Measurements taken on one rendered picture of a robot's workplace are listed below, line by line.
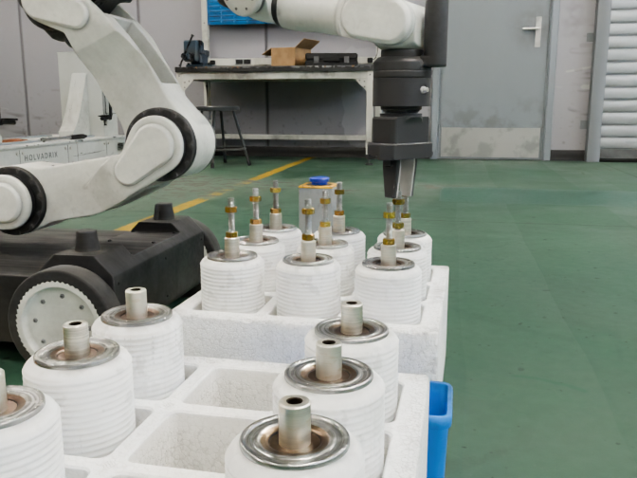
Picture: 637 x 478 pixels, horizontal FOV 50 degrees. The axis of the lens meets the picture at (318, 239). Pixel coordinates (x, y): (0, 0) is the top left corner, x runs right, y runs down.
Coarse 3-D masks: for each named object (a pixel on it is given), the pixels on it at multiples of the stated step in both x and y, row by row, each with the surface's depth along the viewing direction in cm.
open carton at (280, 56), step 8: (304, 40) 550; (312, 40) 560; (272, 48) 560; (280, 48) 557; (288, 48) 554; (296, 48) 553; (304, 48) 567; (272, 56) 561; (280, 56) 558; (288, 56) 555; (296, 56) 554; (304, 56) 568; (272, 64) 562; (280, 64) 560; (288, 64) 556; (296, 64) 556; (304, 64) 570
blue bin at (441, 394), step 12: (432, 384) 89; (444, 384) 89; (432, 396) 90; (444, 396) 89; (432, 408) 90; (444, 408) 89; (432, 420) 79; (444, 420) 79; (432, 432) 80; (444, 432) 80; (432, 444) 80; (444, 444) 81; (432, 456) 81; (444, 456) 81; (432, 468) 81; (444, 468) 82
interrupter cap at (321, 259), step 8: (288, 256) 102; (296, 256) 102; (320, 256) 102; (328, 256) 102; (288, 264) 98; (296, 264) 97; (304, 264) 97; (312, 264) 97; (320, 264) 97; (328, 264) 98
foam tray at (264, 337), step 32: (192, 320) 98; (224, 320) 97; (256, 320) 96; (288, 320) 96; (320, 320) 96; (192, 352) 99; (224, 352) 98; (256, 352) 97; (288, 352) 96; (416, 352) 91
